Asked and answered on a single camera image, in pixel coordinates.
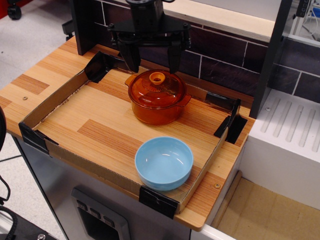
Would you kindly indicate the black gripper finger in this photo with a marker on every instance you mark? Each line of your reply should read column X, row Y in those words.
column 174, row 53
column 131, row 55

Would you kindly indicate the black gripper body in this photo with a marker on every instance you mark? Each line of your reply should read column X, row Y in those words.
column 149, row 26

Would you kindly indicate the orange glass pot lid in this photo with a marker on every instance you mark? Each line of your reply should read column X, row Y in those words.
column 156, row 89

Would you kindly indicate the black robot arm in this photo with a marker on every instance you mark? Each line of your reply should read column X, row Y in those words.
column 150, row 27

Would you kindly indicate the orange glass pot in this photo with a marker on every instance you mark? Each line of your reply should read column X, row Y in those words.
column 161, row 116

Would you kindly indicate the cardboard fence with black tape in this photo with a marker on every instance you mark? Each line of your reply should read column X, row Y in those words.
column 89, row 122

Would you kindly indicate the light wooden shelf board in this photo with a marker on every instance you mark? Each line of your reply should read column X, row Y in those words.
column 221, row 19

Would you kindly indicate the light blue bowl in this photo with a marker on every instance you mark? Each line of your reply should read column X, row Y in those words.
column 164, row 163

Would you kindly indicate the white toy sink drainboard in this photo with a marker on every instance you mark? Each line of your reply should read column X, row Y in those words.
column 282, row 151

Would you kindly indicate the grey oven control panel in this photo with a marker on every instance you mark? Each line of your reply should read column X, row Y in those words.
column 99, row 221

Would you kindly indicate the dark grey left shelf post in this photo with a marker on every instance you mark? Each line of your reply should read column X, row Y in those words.
column 84, row 26

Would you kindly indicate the dark grey shelf post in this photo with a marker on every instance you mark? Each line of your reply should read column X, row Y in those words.
column 262, row 90
column 84, row 26

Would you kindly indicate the dark grey right shelf post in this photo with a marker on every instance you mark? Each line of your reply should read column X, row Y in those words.
column 262, row 90

